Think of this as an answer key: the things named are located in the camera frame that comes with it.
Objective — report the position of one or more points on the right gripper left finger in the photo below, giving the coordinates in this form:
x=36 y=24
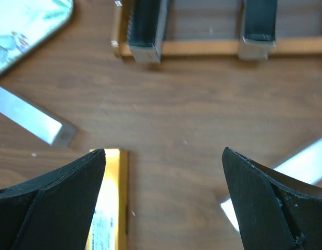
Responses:
x=54 y=210

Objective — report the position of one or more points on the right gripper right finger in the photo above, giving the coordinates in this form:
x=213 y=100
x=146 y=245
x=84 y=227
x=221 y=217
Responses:
x=273 y=210

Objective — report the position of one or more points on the orange toothpaste box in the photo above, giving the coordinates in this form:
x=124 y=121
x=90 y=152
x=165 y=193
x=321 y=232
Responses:
x=109 y=227

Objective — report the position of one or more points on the black toothpaste box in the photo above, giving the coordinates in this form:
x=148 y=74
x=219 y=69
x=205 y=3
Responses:
x=146 y=30
x=257 y=34

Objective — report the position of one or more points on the wooden shelf rack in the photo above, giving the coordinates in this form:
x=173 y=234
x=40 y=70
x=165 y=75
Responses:
x=284 y=46

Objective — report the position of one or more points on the white yellow toothpaste box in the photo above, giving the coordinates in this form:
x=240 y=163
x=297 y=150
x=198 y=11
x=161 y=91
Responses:
x=228 y=209

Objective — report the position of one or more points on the silver toothpaste box right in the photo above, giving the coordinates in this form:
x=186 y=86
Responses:
x=305 y=166

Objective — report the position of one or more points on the silver toothpaste box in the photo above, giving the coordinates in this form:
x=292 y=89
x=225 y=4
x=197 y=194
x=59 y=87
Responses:
x=305 y=166
x=47 y=127

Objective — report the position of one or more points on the silver toothpaste box left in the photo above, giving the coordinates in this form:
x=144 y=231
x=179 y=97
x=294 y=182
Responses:
x=47 y=127

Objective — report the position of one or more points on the leaf-patterned tray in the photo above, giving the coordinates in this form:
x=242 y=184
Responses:
x=24 y=25

